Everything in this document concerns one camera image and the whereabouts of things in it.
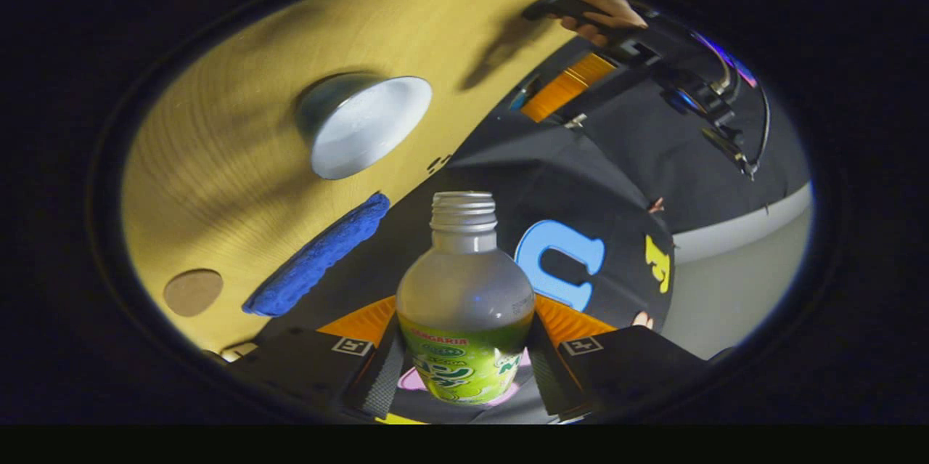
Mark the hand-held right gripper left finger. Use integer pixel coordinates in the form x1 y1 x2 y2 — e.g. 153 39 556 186
236 295 407 423

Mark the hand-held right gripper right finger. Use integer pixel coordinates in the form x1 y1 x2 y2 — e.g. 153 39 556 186
526 293 708 421

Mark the teal teacup lid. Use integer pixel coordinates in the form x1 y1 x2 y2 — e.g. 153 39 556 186
508 76 542 113

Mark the silver green water bottle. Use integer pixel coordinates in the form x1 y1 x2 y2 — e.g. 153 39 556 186
396 192 536 405

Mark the teal teacup white inside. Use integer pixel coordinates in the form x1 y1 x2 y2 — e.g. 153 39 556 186
296 73 433 180

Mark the round brown cork coaster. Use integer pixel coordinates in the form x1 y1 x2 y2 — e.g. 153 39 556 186
163 269 224 317

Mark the black backdrop cloth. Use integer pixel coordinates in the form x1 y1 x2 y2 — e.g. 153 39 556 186
254 36 810 425

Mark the blue folded towel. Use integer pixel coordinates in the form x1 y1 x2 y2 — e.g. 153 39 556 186
243 192 390 317

